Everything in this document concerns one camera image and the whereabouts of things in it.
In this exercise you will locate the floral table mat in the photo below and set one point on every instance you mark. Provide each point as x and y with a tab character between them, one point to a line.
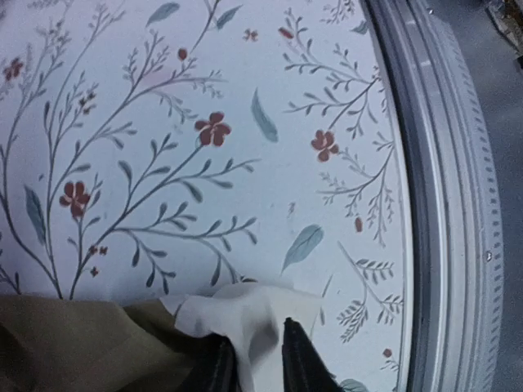
153	148

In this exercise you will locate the aluminium front rail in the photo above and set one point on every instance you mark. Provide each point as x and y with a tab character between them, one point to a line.
464	296

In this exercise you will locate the khaki underwear cream waistband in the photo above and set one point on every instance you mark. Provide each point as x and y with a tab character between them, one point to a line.
55	345

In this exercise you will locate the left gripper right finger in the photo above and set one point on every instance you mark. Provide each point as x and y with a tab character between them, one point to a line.
303	368

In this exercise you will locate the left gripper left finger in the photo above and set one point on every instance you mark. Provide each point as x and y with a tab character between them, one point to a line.
216	370

